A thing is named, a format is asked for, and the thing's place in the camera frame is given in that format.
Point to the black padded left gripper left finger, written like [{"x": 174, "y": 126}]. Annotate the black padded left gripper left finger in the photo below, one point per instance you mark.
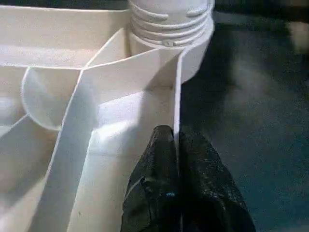
[{"x": 152, "y": 188}]

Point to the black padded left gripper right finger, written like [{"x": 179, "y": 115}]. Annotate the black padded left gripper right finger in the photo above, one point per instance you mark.
[{"x": 210, "y": 193}]

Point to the white plastic table top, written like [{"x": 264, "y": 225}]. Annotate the white plastic table top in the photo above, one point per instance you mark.
[{"x": 72, "y": 121}]

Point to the white plastic table leg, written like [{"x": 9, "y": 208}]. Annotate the white plastic table leg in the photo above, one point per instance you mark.
[{"x": 169, "y": 21}]

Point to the black work mat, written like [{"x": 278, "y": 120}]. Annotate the black work mat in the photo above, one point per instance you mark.
[{"x": 256, "y": 121}]

